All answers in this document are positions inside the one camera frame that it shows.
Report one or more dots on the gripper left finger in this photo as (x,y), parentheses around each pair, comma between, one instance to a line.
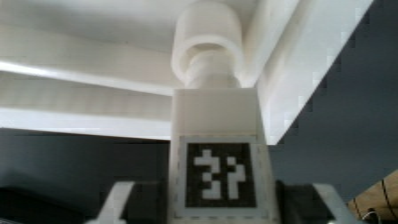
(132,205)

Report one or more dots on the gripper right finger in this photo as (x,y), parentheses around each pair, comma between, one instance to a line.
(312,205)

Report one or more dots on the white square table top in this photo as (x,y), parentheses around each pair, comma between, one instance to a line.
(120,43)

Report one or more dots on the white L-shaped obstacle fence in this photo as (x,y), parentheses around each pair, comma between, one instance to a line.
(63,106)

